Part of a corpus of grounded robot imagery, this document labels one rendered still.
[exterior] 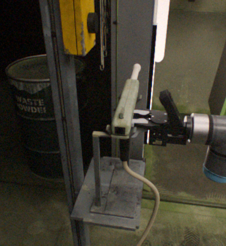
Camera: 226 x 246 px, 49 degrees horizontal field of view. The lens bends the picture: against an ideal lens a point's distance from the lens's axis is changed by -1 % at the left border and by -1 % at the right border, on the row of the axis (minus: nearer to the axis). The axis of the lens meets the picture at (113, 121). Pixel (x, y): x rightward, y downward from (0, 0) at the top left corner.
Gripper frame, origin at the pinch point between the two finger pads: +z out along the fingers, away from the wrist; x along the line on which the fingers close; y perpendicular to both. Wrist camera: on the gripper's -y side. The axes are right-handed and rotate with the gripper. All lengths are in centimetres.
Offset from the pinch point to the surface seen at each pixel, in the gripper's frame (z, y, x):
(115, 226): -0.5, 30.5, -16.4
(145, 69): -4.4, 1.3, 46.5
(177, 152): -36, 105, 122
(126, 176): -1.4, 29.5, 5.1
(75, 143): 14.7, 9.7, -3.2
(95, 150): 6.1, 5.5, -10.8
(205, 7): -56, -4, 235
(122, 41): 6.5, -11.0, 46.5
